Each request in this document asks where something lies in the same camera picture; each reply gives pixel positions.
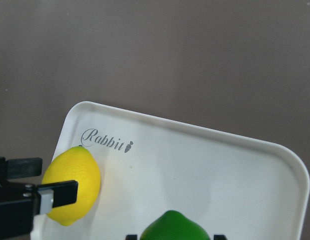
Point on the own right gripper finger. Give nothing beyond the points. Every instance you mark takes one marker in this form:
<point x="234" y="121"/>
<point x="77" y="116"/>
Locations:
<point x="219" y="237"/>
<point x="132" y="237"/>

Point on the green lime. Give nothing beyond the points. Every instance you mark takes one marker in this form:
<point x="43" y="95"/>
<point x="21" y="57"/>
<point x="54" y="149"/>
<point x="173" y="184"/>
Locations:
<point x="173" y="225"/>

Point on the white rabbit print tray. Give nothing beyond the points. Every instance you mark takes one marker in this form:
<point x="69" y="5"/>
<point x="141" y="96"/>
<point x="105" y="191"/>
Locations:
<point x="243" y="188"/>

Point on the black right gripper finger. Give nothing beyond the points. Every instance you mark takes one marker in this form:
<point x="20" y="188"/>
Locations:
<point x="24" y="168"/>
<point x="63" y="193"/>

